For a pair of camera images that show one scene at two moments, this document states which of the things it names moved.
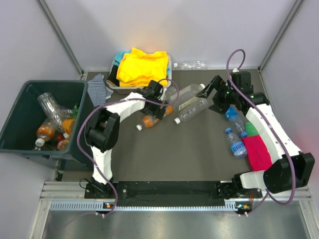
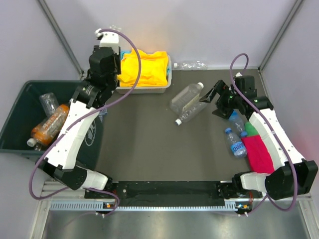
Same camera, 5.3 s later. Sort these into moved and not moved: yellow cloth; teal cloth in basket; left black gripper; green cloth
Moved: left black gripper
Not moved: yellow cloth; green cloth; teal cloth in basket
